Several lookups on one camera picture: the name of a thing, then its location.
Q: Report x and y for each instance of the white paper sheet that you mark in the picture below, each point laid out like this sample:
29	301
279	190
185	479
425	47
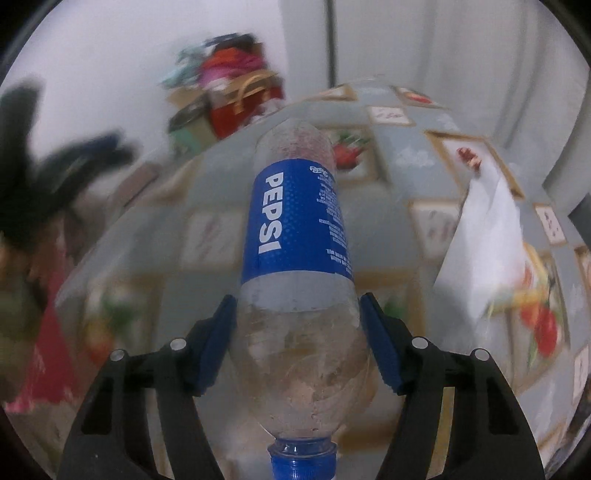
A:
485	240

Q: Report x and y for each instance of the clear bottle with blue label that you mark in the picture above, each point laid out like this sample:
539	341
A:
295	221

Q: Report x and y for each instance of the person's left forearm green sleeve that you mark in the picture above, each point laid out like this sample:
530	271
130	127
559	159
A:
16	323

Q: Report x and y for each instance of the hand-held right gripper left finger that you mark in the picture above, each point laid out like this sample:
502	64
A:
218	334

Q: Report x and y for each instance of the red patterned cloth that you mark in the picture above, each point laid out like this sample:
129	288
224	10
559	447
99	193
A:
48	369

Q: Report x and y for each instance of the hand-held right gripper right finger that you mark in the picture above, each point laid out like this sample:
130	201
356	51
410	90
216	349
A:
379	339

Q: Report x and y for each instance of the small red scrap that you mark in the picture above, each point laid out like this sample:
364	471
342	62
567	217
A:
470	157

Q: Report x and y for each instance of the pile of clothes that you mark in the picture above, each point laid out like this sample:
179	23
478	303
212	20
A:
217	60

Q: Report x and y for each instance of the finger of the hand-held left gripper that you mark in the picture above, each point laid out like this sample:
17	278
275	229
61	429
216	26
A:
87	159

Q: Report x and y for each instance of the grey curtain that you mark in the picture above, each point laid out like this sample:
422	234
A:
415	41

